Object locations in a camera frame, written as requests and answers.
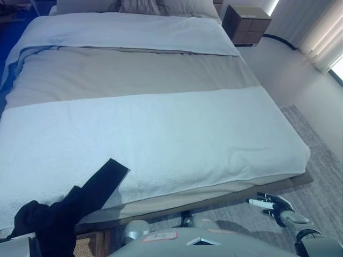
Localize grey striped rug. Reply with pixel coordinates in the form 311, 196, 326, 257
144, 104, 343, 257

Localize light folded bed sheet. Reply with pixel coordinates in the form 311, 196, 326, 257
0, 12, 240, 92

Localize black clothes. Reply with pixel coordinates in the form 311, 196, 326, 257
10, 157, 131, 257

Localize silver robot leg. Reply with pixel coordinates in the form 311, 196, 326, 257
123, 211, 193, 246
191, 215, 223, 230

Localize silver right robot leg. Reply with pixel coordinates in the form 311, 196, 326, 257
191, 215, 223, 230

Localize black floor cable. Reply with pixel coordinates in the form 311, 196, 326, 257
262, 33, 298, 51

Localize grey patterned cushion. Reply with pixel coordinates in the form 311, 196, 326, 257
117, 0, 161, 14

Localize brown wooden bed frame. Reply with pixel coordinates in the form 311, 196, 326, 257
74, 171, 315, 233

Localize silver left robot leg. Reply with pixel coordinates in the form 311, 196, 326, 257
123, 211, 193, 246

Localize brown wooden nightstand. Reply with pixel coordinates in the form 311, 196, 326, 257
222, 4, 272, 46

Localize white sheer curtain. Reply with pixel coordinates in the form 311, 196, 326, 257
297, 0, 343, 74

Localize brown padded headboard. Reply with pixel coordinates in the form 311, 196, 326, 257
213, 0, 225, 17

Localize bright window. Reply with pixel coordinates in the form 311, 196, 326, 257
329, 68, 343, 86

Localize silver robot torso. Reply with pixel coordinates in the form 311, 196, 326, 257
109, 226, 298, 257

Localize bed with white blanket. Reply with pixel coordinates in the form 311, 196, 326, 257
5, 47, 309, 215

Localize woven wicker basket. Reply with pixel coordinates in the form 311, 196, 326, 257
72, 230, 112, 257

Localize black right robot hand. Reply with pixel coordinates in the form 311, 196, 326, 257
245, 192, 295, 221

